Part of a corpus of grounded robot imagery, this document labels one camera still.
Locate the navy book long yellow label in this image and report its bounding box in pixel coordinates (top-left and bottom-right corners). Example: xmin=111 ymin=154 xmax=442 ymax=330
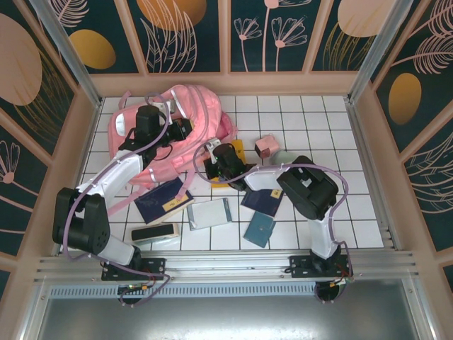
xmin=240 ymin=188 xmax=284 ymax=217

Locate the slotted metal vent strip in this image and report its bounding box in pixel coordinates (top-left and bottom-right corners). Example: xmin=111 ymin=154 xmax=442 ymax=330
xmin=49 ymin=285 xmax=319 ymax=299

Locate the small pink box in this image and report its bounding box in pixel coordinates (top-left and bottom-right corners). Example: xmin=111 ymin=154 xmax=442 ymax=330
xmin=254 ymin=133 xmax=279 ymax=159

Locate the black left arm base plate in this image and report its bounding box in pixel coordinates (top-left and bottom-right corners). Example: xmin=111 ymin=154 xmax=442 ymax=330
xmin=101 ymin=257 xmax=167 ymax=283

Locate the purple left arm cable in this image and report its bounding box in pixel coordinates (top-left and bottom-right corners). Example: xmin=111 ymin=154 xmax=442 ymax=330
xmin=62 ymin=91 xmax=173 ymax=309

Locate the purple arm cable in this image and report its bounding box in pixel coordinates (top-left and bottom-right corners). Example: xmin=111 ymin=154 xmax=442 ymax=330
xmin=62 ymin=91 xmax=173 ymax=309
xmin=194 ymin=141 xmax=355 ymax=305

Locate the aluminium frame post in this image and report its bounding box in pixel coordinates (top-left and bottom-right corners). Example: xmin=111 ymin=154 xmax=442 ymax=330
xmin=348 ymin=0 xmax=415 ymax=104
xmin=30 ymin=0 xmax=104 ymax=111

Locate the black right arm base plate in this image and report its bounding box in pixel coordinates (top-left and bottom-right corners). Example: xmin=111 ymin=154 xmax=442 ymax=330
xmin=289 ymin=254 xmax=355 ymax=281

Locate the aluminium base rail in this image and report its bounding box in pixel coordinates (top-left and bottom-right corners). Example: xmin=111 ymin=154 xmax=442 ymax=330
xmin=33 ymin=249 xmax=428 ymax=284

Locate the black cream pencil case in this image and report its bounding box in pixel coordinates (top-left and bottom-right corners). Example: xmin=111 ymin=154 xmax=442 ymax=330
xmin=130 ymin=223 xmax=180 ymax=247

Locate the aluminium side rail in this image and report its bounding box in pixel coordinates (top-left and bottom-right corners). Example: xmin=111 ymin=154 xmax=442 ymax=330
xmin=345 ymin=98 xmax=403 ymax=253

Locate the pink backpack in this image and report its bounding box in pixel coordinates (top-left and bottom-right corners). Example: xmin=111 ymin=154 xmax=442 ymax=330
xmin=105 ymin=84 xmax=238 ymax=217

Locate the teal small book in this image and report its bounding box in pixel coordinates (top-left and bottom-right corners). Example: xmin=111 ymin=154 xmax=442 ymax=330
xmin=243 ymin=211 xmax=277 ymax=248

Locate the grey notebook teal spine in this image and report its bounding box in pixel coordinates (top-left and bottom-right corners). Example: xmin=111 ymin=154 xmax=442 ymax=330
xmin=186 ymin=197 xmax=233 ymax=232

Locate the yellow book purple pattern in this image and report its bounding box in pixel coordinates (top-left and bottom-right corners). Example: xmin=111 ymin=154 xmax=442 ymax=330
xmin=211 ymin=139 xmax=248 ymax=191

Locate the pale green bottle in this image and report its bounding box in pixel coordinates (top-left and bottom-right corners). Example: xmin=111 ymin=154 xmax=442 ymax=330
xmin=270 ymin=149 xmax=300 ymax=167

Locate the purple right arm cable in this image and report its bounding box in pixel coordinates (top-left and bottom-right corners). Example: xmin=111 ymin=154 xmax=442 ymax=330
xmin=194 ymin=141 xmax=355 ymax=305

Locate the grey metal panel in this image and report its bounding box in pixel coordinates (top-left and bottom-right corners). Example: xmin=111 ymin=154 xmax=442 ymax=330
xmin=21 ymin=279 xmax=436 ymax=340

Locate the small circuit board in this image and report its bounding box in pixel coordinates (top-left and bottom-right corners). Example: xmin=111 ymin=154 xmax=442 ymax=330
xmin=118 ymin=283 xmax=149 ymax=295

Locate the navy book short yellow label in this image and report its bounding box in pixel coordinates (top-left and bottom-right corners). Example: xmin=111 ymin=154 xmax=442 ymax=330
xmin=134 ymin=176 xmax=195 ymax=225

